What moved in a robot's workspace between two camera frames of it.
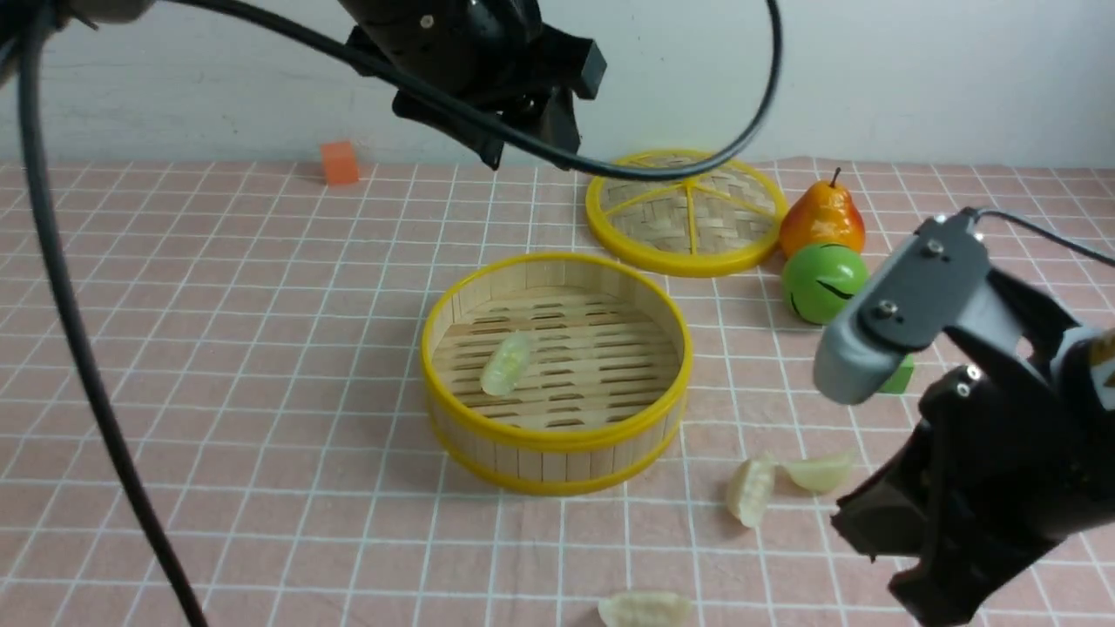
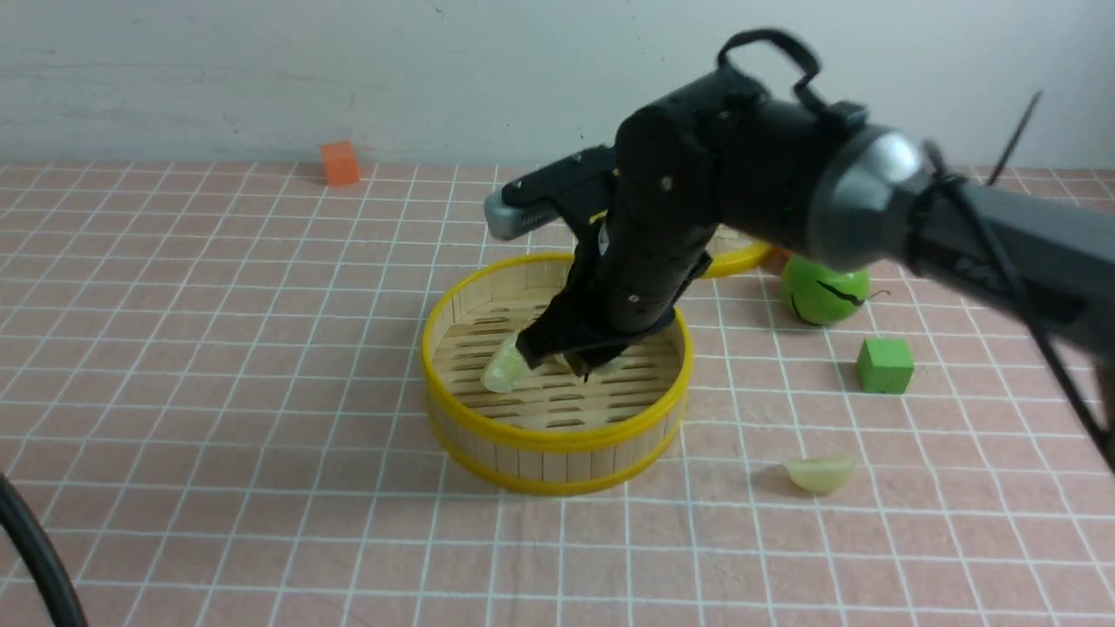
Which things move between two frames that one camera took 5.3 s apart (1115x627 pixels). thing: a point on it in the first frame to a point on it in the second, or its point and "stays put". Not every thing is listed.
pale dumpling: x=821 y=476 stays put
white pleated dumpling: x=750 y=490 to x=613 y=366
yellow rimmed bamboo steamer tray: x=603 y=397 stays put
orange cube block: x=341 y=163 stays put
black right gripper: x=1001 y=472 to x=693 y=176
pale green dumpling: x=506 y=364 stays put
